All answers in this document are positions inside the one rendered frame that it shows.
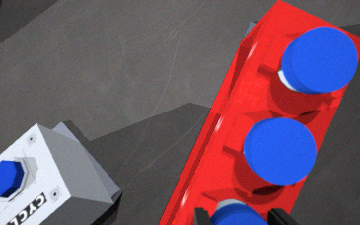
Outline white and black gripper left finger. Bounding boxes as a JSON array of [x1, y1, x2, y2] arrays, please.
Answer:
[[194, 207, 212, 225]]

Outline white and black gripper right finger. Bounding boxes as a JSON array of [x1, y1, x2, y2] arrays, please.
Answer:
[[267, 208, 300, 225]]

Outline white control box with blue button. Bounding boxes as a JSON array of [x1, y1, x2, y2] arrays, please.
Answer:
[[0, 121, 123, 225]]

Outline blue round cap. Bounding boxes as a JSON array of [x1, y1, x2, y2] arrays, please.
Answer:
[[210, 203, 268, 225], [244, 117, 317, 185], [282, 27, 358, 95]]

